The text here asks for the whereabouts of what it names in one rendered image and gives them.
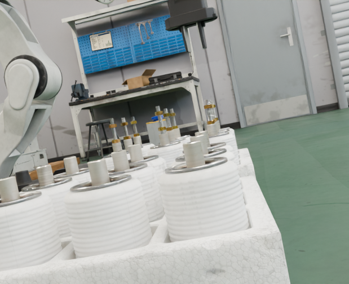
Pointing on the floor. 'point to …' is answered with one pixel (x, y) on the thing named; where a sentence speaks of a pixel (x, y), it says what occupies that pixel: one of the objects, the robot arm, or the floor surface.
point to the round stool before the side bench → (99, 137)
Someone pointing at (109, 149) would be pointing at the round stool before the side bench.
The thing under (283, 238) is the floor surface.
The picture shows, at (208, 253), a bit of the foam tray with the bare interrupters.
